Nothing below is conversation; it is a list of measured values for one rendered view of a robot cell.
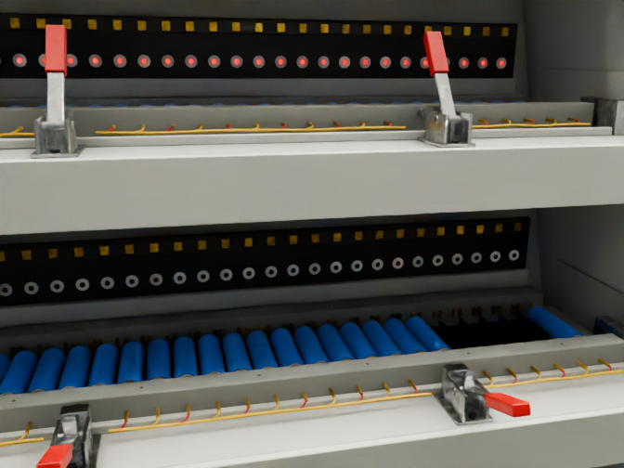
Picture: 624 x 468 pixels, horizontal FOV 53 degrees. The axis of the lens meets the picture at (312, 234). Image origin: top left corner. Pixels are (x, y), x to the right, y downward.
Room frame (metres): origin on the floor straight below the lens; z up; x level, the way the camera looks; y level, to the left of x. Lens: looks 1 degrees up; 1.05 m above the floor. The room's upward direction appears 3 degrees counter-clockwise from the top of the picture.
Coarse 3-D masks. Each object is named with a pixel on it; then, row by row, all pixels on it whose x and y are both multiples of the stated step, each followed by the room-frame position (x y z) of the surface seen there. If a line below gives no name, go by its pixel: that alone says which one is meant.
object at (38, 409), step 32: (448, 352) 0.49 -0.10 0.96; (480, 352) 0.49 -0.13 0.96; (512, 352) 0.49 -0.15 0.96; (544, 352) 0.49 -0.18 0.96; (576, 352) 0.50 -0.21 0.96; (608, 352) 0.51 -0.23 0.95; (128, 384) 0.44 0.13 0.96; (160, 384) 0.44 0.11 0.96; (192, 384) 0.44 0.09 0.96; (224, 384) 0.44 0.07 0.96; (256, 384) 0.44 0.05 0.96; (288, 384) 0.45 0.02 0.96; (320, 384) 0.46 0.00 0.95; (352, 384) 0.46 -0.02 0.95; (384, 384) 0.46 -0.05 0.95; (416, 384) 0.47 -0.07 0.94; (512, 384) 0.47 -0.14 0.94; (0, 416) 0.41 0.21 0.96; (32, 416) 0.41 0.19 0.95; (96, 416) 0.42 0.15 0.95; (128, 416) 0.43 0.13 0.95; (224, 416) 0.43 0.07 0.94
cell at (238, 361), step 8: (232, 336) 0.52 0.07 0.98; (240, 336) 0.53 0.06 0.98; (224, 344) 0.52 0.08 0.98; (232, 344) 0.51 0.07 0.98; (240, 344) 0.51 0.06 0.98; (224, 352) 0.51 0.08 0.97; (232, 352) 0.50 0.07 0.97; (240, 352) 0.49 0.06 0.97; (232, 360) 0.48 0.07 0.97; (240, 360) 0.48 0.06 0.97; (248, 360) 0.49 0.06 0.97; (232, 368) 0.47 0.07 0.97; (240, 368) 0.47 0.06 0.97; (248, 368) 0.47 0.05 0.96
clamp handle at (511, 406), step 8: (464, 376) 0.44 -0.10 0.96; (472, 376) 0.44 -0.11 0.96; (464, 384) 0.44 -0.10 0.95; (472, 384) 0.44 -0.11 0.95; (464, 392) 0.44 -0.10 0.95; (472, 392) 0.43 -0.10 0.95; (480, 392) 0.43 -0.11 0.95; (488, 392) 0.42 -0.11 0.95; (488, 400) 0.40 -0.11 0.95; (496, 400) 0.39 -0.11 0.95; (504, 400) 0.39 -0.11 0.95; (512, 400) 0.39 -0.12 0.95; (520, 400) 0.38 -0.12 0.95; (496, 408) 0.39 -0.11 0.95; (504, 408) 0.38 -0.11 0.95; (512, 408) 0.38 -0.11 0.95; (520, 408) 0.38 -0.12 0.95; (528, 408) 0.38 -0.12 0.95; (512, 416) 0.38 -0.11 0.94; (520, 416) 0.38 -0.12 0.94
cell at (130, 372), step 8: (128, 344) 0.51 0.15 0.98; (136, 344) 0.51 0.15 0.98; (128, 352) 0.49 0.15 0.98; (136, 352) 0.49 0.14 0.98; (144, 352) 0.51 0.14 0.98; (120, 360) 0.49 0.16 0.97; (128, 360) 0.48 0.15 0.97; (136, 360) 0.48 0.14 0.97; (120, 368) 0.48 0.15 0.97; (128, 368) 0.47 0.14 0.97; (136, 368) 0.47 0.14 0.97; (120, 376) 0.46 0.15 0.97; (128, 376) 0.46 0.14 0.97; (136, 376) 0.46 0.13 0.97
